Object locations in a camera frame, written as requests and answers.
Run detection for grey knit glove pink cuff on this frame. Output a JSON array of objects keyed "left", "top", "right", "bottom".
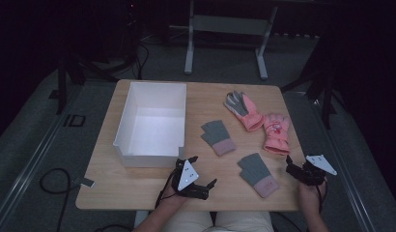
[
  {"left": 200, "top": 119, "right": 238, "bottom": 158},
  {"left": 237, "top": 152, "right": 280, "bottom": 199}
]

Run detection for white metal stand frame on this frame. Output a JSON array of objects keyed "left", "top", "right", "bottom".
[{"left": 184, "top": 0, "right": 279, "bottom": 81}]

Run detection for pink padded ski glove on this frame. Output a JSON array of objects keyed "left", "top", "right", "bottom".
[
  {"left": 223, "top": 90, "right": 266, "bottom": 132},
  {"left": 263, "top": 112, "right": 291, "bottom": 157}
]

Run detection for white table leg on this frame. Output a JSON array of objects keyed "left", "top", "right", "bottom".
[{"left": 133, "top": 211, "right": 150, "bottom": 229}]

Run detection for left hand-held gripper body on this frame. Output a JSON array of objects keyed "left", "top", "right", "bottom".
[{"left": 171, "top": 158, "right": 210, "bottom": 200}]

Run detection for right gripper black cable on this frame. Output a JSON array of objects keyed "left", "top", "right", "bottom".
[{"left": 316, "top": 178, "right": 328, "bottom": 216}]

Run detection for black floor cable loop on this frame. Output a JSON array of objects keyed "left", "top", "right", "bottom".
[{"left": 39, "top": 167, "right": 73, "bottom": 232}]

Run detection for person's legs in beige trousers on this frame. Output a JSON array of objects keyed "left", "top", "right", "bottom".
[{"left": 160, "top": 211, "right": 276, "bottom": 232}]

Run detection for metal floor rail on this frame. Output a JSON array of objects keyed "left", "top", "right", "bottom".
[
  {"left": 0, "top": 86, "right": 84, "bottom": 226},
  {"left": 310, "top": 96, "right": 378, "bottom": 232}
]

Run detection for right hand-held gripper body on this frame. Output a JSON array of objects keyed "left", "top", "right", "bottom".
[{"left": 292, "top": 154, "right": 338, "bottom": 188}]

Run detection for person's left hand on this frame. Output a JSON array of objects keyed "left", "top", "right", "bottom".
[{"left": 158, "top": 185, "right": 190, "bottom": 209}]

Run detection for thin black floor cable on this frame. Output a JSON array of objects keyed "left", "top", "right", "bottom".
[{"left": 136, "top": 42, "right": 151, "bottom": 80}]

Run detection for person's right hand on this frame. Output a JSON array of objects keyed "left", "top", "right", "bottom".
[{"left": 297, "top": 180, "right": 327, "bottom": 215}]

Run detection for small grey tag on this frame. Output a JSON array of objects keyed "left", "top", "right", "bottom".
[{"left": 73, "top": 176, "right": 96, "bottom": 189}]

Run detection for black floor bracket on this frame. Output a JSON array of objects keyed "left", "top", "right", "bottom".
[{"left": 63, "top": 114, "right": 87, "bottom": 128}]

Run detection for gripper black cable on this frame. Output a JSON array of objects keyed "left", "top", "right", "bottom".
[
  {"left": 316, "top": 178, "right": 328, "bottom": 216},
  {"left": 155, "top": 168, "right": 178, "bottom": 209}
]

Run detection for black tripod stand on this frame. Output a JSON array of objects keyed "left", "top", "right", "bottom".
[
  {"left": 280, "top": 42, "right": 337, "bottom": 130},
  {"left": 55, "top": 47, "right": 139, "bottom": 115}
]

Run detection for white storage box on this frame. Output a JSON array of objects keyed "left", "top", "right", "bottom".
[{"left": 112, "top": 81, "right": 188, "bottom": 168}]

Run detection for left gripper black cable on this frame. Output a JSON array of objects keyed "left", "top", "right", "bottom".
[{"left": 155, "top": 168, "right": 178, "bottom": 209}]

